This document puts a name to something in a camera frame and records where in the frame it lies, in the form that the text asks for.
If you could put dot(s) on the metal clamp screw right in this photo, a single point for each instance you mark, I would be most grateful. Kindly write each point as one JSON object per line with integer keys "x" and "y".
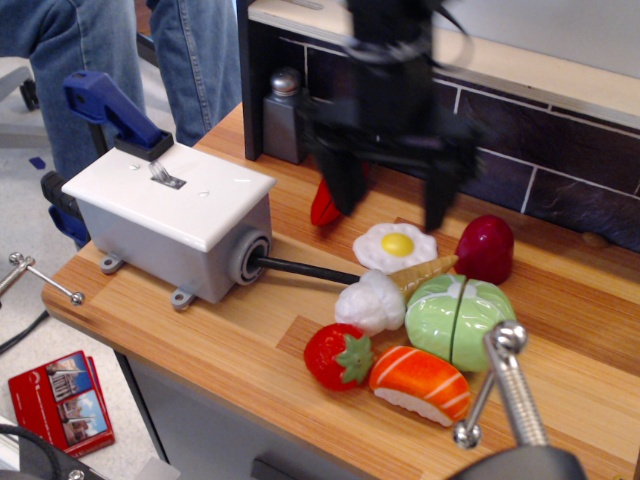
{"x": 502, "y": 346}

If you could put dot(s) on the ice cream cone toy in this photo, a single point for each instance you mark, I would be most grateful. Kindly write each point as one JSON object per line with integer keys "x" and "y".
{"x": 377, "y": 302}

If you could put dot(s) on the wooden shelf with tiled back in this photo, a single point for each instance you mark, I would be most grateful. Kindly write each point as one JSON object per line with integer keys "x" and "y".
{"x": 562, "y": 160}

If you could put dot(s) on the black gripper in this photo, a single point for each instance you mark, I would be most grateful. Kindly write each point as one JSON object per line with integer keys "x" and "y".
{"x": 391, "y": 115}

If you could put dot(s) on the blue bar clamp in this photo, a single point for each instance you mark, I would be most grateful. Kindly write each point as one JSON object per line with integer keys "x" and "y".
{"x": 95, "y": 97}

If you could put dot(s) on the salmon sushi toy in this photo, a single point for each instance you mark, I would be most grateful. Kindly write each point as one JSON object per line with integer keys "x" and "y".
{"x": 421, "y": 383}

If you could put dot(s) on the black device bottom left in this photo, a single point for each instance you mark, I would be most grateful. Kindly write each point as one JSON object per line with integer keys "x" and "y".
{"x": 40, "y": 460}

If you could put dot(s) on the red chili pepper toy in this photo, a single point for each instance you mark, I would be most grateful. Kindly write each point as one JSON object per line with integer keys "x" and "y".
{"x": 323, "y": 209}

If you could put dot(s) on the person legs in jeans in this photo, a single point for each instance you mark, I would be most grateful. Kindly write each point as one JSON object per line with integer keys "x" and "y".
{"x": 196, "y": 45}

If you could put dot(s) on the grey electrical switch box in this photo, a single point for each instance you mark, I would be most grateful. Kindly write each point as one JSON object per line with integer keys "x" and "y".
{"x": 198, "y": 238}

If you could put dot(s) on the green cabbage toy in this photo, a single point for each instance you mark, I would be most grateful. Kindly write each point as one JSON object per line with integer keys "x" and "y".
{"x": 449, "y": 315}

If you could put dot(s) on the grey salt shaker toy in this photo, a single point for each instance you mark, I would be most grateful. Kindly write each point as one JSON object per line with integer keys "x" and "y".
{"x": 283, "y": 124}

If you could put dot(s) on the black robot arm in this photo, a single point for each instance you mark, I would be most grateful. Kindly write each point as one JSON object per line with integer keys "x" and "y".
{"x": 393, "y": 32}

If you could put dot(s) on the red strawberry toy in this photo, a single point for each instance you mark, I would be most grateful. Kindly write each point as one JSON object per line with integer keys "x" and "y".
{"x": 339, "y": 356}

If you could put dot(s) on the red booklet on floor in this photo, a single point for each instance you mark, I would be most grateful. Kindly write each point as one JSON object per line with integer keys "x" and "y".
{"x": 62, "y": 402}

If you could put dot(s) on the fried egg toy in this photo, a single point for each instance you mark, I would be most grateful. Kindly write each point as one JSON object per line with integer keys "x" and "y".
{"x": 392, "y": 247}

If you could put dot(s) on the dark red plum toy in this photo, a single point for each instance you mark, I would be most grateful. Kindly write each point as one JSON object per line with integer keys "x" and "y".
{"x": 485, "y": 250}

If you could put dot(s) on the clear light switch toggle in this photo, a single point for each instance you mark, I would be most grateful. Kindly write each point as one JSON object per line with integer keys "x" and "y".
{"x": 161, "y": 175}

